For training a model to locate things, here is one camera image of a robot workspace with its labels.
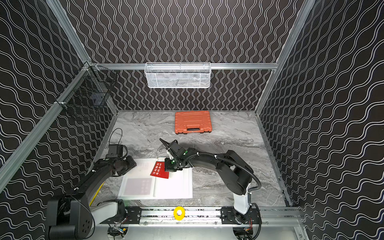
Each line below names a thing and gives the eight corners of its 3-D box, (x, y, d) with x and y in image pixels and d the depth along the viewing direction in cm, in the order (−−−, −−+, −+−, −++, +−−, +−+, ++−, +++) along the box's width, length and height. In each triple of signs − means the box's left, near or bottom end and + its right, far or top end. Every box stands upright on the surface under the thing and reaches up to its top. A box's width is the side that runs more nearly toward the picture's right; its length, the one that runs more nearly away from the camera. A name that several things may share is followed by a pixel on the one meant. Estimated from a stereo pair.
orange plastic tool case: (174, 135, 108) (173, 130, 104) (175, 116, 121) (175, 110, 116) (211, 135, 109) (211, 130, 104) (209, 116, 121) (209, 110, 116)
